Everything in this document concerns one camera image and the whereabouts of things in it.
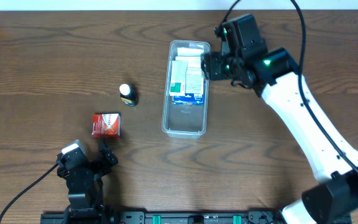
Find white green medicine box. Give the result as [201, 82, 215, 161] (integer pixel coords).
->
[169, 60, 188, 96]

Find dark syrup bottle white cap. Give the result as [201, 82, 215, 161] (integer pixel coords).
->
[119, 83, 139, 106]

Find left black cable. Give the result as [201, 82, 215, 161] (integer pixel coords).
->
[0, 162, 60, 224]

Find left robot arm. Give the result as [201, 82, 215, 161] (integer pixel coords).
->
[59, 138, 118, 218]

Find red Panadol box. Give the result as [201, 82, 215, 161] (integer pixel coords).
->
[91, 113, 121, 138]

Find black cable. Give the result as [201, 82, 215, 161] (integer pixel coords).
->
[221, 0, 358, 197]
[0, 162, 60, 224]

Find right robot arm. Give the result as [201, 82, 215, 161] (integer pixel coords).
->
[201, 48, 358, 223]

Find blue tall medicine box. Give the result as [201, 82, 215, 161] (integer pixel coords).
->
[172, 56, 205, 105]

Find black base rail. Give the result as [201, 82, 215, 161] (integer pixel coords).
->
[40, 210, 352, 224]

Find right black cable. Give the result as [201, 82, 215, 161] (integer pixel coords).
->
[221, 0, 358, 197]

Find clear plastic container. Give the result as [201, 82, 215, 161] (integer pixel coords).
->
[162, 40, 211, 139]

